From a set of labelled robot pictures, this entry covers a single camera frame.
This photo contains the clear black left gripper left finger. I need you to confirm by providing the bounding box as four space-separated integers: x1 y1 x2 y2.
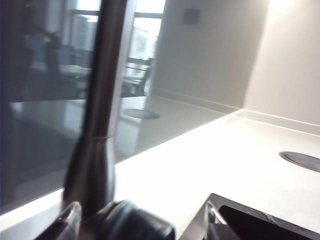
32 201 84 240

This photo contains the clear black left gripper right finger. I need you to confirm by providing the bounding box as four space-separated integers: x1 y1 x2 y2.
203 201 228 240

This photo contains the steel faucet lever handle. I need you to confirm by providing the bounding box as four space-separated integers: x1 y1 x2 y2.
81 199 176 240

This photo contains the dark stainless steel sink basin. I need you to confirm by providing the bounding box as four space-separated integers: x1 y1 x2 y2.
178 192 320 240

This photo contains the stainless steel faucet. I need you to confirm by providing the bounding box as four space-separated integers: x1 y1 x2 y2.
61 0 138 219

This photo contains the grey round countertop cover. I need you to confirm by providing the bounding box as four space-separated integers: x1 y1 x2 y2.
278 150 320 174

